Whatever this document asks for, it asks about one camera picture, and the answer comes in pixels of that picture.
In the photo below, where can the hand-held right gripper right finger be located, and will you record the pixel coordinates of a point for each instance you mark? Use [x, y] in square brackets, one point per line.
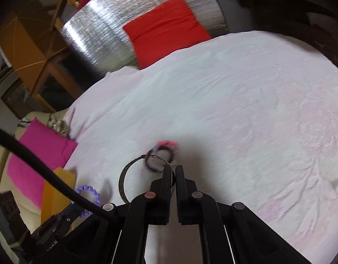
[180, 176]

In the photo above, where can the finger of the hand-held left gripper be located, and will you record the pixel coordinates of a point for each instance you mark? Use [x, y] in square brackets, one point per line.
[67, 217]

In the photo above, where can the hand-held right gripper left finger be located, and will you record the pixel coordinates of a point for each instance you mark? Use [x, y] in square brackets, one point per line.
[167, 176]

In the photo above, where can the orange paper envelope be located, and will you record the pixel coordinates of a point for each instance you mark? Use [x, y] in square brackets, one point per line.
[56, 189]

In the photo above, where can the magenta cushion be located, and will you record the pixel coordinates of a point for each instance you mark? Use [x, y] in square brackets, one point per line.
[37, 154]

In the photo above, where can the cream mat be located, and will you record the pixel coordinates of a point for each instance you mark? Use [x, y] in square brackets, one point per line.
[4, 170]

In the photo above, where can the white terry towel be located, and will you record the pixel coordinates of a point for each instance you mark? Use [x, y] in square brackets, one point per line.
[240, 115]

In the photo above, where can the patterned crumpled cloth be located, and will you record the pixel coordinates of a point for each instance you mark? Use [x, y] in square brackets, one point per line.
[54, 121]

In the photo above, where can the silver insulation mat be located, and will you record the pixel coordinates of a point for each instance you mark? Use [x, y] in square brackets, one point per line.
[103, 33]

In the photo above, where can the yellow wooden table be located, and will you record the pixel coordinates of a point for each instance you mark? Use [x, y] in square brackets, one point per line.
[26, 38]

